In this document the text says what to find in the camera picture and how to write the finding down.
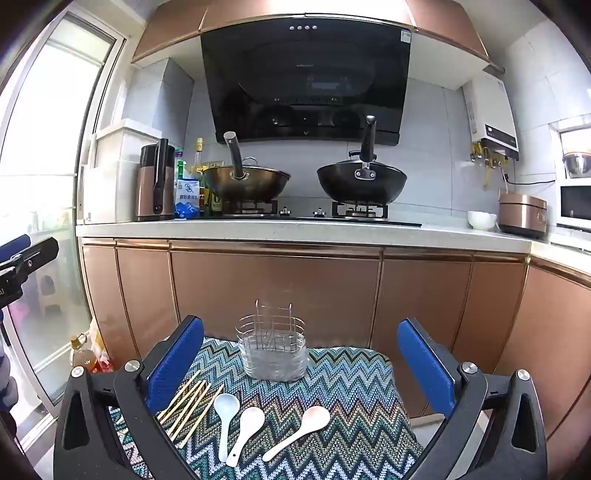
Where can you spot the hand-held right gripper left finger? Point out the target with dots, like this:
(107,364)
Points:
(178,362)

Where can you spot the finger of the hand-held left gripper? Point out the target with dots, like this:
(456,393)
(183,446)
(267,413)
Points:
(39,256)
(16,242)

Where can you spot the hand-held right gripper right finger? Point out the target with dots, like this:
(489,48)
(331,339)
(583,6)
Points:
(425,364)

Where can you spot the wooden chopstick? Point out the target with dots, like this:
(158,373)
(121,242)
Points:
(201,415)
(183,401)
(180,394)
(187,408)
(191,410)

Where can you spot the bluish white ceramic spoon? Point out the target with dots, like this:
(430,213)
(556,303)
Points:
(226,407)

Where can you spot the pinkish white ceramic spoon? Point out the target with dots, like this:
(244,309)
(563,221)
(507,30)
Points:
(315,418)

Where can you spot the pink plastic stool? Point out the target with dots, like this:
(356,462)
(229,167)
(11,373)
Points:
(18,317)

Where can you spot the white plastic stool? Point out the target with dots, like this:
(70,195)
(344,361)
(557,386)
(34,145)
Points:
(48,290)

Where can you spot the red plastic bag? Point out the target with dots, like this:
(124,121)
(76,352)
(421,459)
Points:
(106,365)

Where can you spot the yellow plastic bag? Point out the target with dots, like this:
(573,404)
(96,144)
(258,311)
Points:
(99,341)

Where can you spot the large cooking oil bottle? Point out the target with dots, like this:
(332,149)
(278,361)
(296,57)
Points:
(84,357)

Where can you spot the glass sliding door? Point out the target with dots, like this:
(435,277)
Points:
(51,138)

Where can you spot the zigzag patterned cloth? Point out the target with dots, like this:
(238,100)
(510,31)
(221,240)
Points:
(323,415)

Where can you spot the copper base cabinets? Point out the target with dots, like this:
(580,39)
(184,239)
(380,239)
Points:
(277,286)

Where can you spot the brown electric kettle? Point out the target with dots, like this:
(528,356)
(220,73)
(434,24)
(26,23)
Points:
(154,184)

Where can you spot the white bowl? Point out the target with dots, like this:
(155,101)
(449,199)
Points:
(482,220)

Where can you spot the blue white salt bag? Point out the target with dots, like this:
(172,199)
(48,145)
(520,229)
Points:
(187,198)

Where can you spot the dark olive oil bottle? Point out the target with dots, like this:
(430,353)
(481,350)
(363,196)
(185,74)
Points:
(213,203)

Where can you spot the white kitchen countertop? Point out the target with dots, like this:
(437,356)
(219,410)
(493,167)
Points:
(323,234)

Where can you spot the green bottle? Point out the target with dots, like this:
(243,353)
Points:
(180,164)

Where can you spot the brown rice cooker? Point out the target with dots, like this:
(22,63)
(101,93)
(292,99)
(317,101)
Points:
(521,214)

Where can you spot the yellow capped oil bottle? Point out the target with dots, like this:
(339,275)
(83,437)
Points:
(199,157)

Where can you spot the black wok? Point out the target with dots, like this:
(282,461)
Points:
(360,187)

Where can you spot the black gas hob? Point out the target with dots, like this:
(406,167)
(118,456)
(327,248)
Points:
(304,218)

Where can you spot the brown wok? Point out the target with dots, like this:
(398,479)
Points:
(247,183)

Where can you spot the black wok lid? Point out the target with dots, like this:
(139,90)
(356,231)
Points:
(383,165)

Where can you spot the yellow heater pipes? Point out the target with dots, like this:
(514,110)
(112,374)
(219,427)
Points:
(488,170)

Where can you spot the white microwave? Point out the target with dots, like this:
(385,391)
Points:
(577,207)

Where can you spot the metal bowl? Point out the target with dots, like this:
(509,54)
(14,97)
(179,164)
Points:
(578,165)

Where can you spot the white water heater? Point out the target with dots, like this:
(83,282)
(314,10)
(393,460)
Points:
(489,115)

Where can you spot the black range hood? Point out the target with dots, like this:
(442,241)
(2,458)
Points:
(304,83)

